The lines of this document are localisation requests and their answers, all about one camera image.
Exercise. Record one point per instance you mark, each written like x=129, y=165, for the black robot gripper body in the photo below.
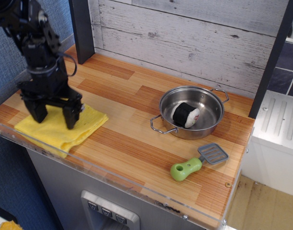
x=53, y=86

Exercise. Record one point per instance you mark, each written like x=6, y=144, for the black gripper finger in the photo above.
x=71, y=116
x=37, y=109

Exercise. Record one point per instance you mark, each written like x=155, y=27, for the yellow table cloth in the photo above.
x=53, y=135

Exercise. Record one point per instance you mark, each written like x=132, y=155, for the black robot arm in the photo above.
x=27, y=24

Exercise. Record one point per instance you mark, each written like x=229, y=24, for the clear acrylic table edge guard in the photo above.
x=130, y=166

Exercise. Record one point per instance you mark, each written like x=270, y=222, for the silver dispenser button panel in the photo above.
x=103, y=214

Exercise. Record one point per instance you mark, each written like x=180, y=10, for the plush sushi roll toy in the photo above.
x=185, y=115

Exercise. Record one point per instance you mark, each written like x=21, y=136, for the yellow object bottom left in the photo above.
x=10, y=225

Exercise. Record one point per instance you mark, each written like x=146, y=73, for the stainless steel pot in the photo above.
x=211, y=111

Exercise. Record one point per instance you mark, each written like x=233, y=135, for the green grey toy spatula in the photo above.
x=211, y=153

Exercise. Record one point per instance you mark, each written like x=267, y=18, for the white grooved side counter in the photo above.
x=269, y=156

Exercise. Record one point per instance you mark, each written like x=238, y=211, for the dark grey left post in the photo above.
x=81, y=23

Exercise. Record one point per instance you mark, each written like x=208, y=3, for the dark grey post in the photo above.
x=81, y=23
x=272, y=61

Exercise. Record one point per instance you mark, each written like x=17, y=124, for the dark grey right post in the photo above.
x=272, y=61

